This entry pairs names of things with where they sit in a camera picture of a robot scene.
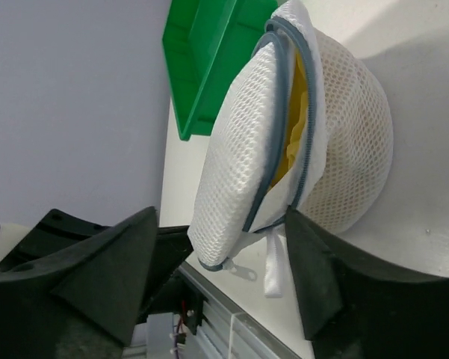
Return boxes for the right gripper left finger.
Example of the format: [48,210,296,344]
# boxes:
[0,207,158,358]

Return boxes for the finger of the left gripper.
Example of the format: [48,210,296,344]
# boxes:
[0,209,194,318]

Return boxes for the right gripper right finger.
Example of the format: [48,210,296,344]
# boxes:
[285,209,449,358]

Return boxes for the yellow bra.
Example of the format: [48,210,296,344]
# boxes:
[270,54,309,188]

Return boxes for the white mesh laundry bag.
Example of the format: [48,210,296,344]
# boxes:
[188,1,393,298]

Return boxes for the green plastic tray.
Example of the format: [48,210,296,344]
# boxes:
[162,0,277,141]

